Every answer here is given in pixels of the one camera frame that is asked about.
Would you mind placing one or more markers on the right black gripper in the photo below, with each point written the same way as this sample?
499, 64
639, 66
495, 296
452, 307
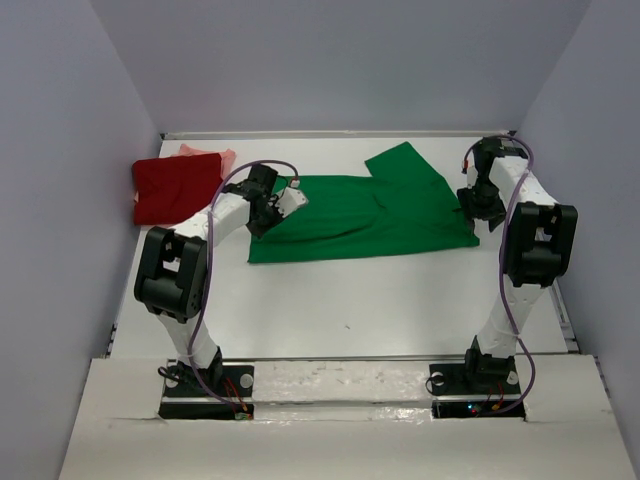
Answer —
473, 212

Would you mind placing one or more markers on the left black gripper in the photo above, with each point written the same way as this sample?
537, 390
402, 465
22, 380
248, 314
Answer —
258, 231

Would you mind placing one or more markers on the green t shirt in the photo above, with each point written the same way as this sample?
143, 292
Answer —
402, 206

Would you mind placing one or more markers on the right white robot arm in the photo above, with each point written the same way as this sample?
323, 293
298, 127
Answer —
536, 244

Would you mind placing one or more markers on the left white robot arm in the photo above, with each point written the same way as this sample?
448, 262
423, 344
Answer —
175, 270

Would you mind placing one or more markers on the pink folded t shirt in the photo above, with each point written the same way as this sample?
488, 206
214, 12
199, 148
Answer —
228, 157

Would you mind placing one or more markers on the red folded t shirt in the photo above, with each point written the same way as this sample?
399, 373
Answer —
172, 189

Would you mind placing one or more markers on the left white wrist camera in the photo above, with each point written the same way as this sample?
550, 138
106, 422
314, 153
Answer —
289, 200

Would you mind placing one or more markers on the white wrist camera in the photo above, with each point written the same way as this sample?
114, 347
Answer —
289, 200
466, 166

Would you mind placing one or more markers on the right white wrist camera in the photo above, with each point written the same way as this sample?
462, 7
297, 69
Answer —
466, 166

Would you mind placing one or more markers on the aluminium table rail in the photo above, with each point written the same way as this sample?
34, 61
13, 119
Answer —
321, 134

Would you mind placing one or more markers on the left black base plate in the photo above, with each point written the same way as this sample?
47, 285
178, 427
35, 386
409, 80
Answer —
184, 399

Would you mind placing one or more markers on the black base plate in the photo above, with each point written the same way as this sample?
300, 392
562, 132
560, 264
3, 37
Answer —
456, 397
184, 399

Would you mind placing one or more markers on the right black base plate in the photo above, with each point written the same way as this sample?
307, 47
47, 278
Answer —
456, 397

